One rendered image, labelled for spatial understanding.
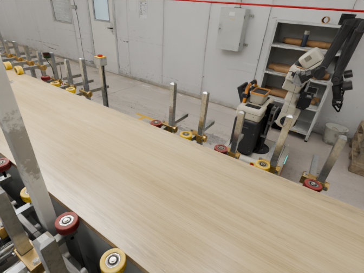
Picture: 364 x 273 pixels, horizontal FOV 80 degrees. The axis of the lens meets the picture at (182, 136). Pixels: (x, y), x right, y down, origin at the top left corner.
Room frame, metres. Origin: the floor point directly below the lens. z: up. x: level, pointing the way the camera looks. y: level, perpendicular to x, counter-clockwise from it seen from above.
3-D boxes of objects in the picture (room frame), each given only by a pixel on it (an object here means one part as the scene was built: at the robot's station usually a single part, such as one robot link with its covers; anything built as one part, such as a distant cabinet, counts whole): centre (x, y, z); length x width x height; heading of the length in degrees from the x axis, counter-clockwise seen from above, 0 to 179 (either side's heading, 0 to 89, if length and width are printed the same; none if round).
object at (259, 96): (2.18, -0.77, 0.87); 0.23 x 0.15 x 0.11; 149
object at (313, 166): (0.99, -0.77, 0.83); 0.43 x 0.03 x 0.04; 149
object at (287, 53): (3.22, -1.60, 0.78); 0.90 x 0.45 x 1.55; 59
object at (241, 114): (1.17, -0.34, 0.87); 0.04 x 0.04 x 0.48; 59
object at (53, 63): (2.21, 1.37, 0.90); 0.04 x 0.04 x 0.48; 59
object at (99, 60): (1.82, 0.72, 1.18); 0.07 x 0.07 x 0.08; 59
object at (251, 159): (2.12, -0.87, 0.16); 0.67 x 0.64 x 0.25; 59
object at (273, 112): (2.08, -1.04, 0.68); 0.28 x 0.27 x 0.25; 149
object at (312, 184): (0.82, -0.67, 0.85); 0.08 x 0.08 x 0.11
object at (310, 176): (0.93, -0.75, 0.83); 0.14 x 0.06 x 0.05; 59
